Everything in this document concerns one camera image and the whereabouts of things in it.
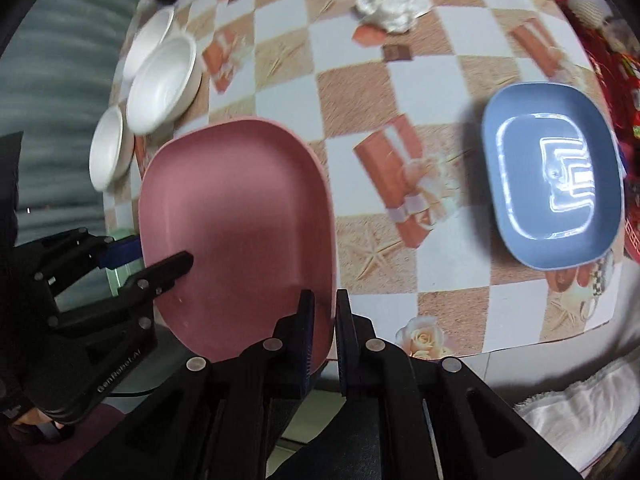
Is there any small white foam bowl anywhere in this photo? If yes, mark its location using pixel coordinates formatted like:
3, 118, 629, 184
122, 6, 177, 80
89, 105, 134, 192

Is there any pink oval plastic plate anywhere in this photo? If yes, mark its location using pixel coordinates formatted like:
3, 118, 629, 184
138, 117, 336, 368

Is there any large white foam bowl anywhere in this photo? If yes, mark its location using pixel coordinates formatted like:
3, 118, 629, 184
126, 34, 203, 136

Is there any blue oval plastic plate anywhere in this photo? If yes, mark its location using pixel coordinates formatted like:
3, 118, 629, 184
480, 82, 624, 271

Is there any green oval plastic plate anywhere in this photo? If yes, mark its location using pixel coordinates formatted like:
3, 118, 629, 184
105, 227, 147, 297

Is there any white cushion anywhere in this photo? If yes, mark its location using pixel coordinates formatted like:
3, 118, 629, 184
514, 350, 639, 474

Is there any teal curtain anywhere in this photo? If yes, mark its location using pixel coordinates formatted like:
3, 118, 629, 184
1, 0, 137, 244

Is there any checkered patterned tablecloth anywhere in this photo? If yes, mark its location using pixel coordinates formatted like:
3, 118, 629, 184
102, 0, 633, 361

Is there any crumpled clear plastic wrap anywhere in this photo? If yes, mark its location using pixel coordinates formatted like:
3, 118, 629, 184
355, 0, 433, 35

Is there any red decorated clutter pile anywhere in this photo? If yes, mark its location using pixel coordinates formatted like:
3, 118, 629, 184
555, 0, 639, 260

